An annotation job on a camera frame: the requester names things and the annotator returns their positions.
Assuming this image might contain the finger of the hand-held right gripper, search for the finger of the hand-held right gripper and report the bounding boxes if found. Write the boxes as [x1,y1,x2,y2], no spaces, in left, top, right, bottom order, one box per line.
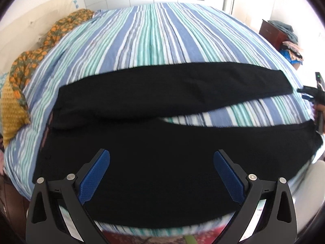
[297,86,318,101]

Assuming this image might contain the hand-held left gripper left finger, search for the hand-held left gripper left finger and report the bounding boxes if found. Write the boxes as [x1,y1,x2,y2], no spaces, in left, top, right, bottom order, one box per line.
[25,149,110,244]

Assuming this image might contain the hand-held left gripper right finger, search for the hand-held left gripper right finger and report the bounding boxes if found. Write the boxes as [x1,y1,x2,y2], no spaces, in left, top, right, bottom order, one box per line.
[213,149,298,244]

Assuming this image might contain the black pants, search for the black pants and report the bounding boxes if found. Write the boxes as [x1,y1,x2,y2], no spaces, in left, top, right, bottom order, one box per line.
[32,61,323,228]

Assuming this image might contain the person's right hand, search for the person's right hand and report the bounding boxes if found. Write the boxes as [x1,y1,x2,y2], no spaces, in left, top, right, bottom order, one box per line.
[313,104,325,119]

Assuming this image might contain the colourful clothes pile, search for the colourful clothes pile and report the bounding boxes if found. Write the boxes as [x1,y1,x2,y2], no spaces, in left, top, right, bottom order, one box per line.
[281,41,304,65]

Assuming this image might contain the grey-blue folded cloth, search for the grey-blue folded cloth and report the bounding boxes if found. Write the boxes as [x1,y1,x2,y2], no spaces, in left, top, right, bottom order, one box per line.
[270,20,299,44]

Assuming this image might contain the dark wooden nightstand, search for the dark wooden nightstand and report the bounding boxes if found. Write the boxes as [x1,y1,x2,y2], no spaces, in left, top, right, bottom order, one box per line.
[259,19,290,49]

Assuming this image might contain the white cloth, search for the white cloth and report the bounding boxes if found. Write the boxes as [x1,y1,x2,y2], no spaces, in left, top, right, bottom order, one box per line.
[292,159,325,237]

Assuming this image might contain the mustard knit blanket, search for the mustard knit blanket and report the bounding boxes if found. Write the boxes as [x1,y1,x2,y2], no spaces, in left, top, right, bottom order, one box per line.
[0,81,29,148]

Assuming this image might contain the orange floral cloth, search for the orange floral cloth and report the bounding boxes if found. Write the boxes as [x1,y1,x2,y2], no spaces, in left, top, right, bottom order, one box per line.
[9,9,95,110]

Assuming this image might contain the striped bed cover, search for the striped bed cover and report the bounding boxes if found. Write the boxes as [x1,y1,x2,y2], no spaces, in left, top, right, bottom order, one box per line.
[4,2,325,237]

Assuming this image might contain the cream padded headboard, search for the cream padded headboard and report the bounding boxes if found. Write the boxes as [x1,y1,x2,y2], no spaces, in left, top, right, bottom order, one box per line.
[0,0,87,64]

